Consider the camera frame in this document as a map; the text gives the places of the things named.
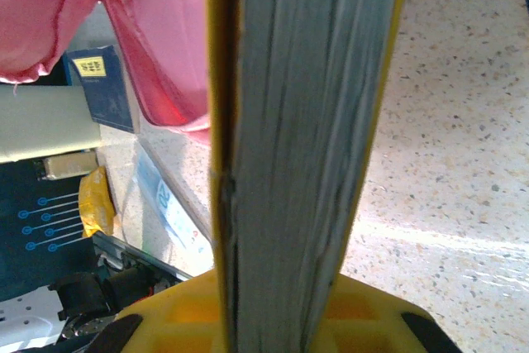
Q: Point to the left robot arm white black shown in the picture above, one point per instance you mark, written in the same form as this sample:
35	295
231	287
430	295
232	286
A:
78	295

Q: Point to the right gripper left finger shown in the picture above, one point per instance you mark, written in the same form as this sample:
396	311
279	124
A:
182	320

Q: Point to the yellow paperback book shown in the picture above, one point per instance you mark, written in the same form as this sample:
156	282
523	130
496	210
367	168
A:
301	142

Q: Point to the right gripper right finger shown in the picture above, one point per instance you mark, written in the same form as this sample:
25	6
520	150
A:
372	324

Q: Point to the clear pack of pens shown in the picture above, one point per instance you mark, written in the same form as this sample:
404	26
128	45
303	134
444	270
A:
173	212

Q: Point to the yellow snack bag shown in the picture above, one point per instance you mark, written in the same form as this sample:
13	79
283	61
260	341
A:
97	204

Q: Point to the dark blue book yellow label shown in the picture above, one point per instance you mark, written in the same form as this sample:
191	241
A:
107	92

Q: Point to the pink backpack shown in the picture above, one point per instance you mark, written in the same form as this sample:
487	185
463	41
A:
157	18

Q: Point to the beige knife block orange rim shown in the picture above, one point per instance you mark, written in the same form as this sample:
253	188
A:
45	121

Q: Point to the aluminium front rail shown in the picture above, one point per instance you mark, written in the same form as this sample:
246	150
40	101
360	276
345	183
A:
136	256

